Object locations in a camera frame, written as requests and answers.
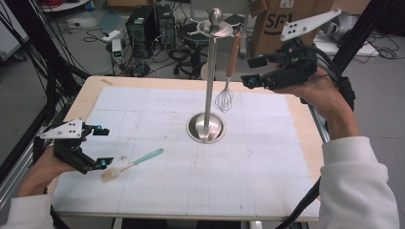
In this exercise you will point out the tan tape piece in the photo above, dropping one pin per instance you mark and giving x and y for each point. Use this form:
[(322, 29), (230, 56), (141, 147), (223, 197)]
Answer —
[(107, 82)]

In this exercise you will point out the white flat board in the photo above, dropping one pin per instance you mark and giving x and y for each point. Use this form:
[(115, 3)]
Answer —
[(369, 51)]

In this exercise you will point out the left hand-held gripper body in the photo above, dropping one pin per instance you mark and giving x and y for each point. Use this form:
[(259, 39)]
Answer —
[(68, 152)]

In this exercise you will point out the grey shiny bag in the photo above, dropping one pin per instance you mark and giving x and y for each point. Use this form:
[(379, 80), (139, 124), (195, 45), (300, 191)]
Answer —
[(347, 28)]

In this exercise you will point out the black frame post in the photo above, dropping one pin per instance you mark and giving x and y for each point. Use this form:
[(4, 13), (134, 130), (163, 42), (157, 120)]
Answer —
[(366, 25), (41, 47)]

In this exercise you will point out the white grid mat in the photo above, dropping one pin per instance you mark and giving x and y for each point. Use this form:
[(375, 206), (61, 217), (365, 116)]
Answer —
[(238, 175)]

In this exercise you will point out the person's left hand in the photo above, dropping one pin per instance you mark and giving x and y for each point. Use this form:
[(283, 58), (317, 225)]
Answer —
[(41, 175)]

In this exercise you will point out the steel utensil rack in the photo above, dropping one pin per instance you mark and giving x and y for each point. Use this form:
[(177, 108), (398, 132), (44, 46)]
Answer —
[(210, 95)]

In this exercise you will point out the white device green display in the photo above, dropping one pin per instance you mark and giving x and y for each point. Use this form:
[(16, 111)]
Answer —
[(117, 51)]

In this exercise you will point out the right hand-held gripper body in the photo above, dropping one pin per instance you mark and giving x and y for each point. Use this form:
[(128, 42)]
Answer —
[(296, 70)]

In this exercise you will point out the large black computer tower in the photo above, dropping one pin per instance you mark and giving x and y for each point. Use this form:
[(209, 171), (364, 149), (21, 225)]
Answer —
[(141, 31)]

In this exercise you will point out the large cardboard box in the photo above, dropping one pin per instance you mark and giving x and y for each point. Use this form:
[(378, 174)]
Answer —
[(270, 35)]

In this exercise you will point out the aluminium rail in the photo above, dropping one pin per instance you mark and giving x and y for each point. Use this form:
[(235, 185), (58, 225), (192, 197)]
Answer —
[(16, 178), (320, 124)]

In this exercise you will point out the black round stool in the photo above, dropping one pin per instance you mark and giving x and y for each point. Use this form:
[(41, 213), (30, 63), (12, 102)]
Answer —
[(195, 60)]

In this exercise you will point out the slim black computer tower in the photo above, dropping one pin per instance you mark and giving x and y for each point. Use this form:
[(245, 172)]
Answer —
[(166, 28)]

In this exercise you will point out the person's right hand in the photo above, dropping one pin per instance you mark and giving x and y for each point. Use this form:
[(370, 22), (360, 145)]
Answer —
[(321, 95)]

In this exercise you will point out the white power strip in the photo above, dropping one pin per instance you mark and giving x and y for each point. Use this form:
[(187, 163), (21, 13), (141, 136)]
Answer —
[(111, 35)]

